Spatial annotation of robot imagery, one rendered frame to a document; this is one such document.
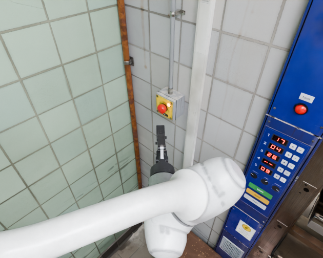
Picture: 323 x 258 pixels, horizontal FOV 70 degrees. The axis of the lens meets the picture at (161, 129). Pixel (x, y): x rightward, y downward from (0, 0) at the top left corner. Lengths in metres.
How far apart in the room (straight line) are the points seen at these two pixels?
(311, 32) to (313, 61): 0.06
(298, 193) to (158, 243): 0.55
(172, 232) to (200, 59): 0.54
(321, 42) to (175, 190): 0.45
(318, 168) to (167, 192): 0.54
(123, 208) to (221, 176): 0.19
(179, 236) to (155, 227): 0.06
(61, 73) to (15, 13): 0.24
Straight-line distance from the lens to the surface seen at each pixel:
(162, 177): 0.65
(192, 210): 0.47
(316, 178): 0.88
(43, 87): 0.96
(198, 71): 0.84
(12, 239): 0.43
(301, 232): 1.08
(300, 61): 0.67
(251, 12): 0.72
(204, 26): 0.78
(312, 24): 0.64
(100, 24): 1.02
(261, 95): 0.78
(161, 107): 0.93
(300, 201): 0.97
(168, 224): 0.56
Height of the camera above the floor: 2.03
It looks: 42 degrees down
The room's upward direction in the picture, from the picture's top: straight up
